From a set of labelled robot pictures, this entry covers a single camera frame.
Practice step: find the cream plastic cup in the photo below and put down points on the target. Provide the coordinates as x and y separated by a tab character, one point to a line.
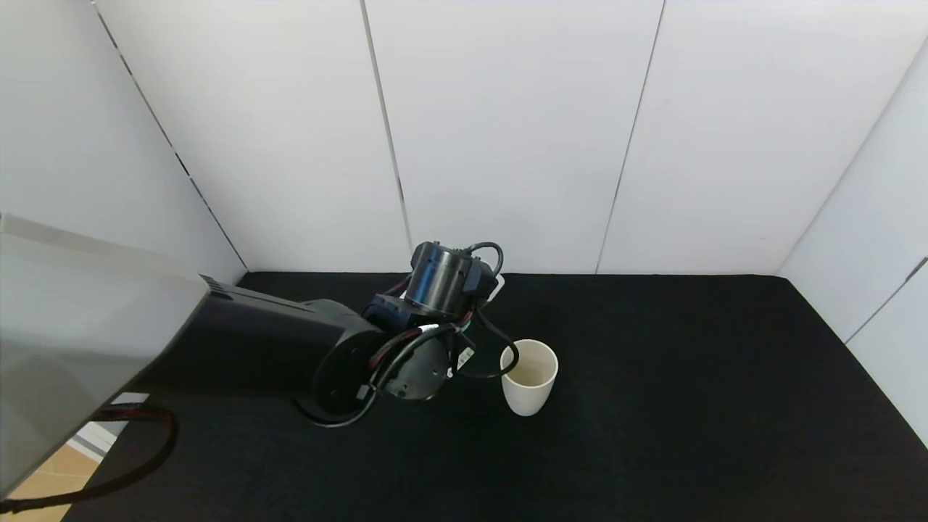
533	399

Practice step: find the white frame rail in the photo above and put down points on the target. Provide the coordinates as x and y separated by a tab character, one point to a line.
90	438

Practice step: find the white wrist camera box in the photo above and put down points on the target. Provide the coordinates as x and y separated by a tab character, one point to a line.
496	290

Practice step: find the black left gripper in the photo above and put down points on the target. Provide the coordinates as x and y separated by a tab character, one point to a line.
464	359

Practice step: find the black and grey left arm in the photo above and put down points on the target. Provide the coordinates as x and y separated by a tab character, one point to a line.
275	348

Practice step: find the black table cloth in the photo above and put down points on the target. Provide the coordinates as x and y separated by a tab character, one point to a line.
689	435

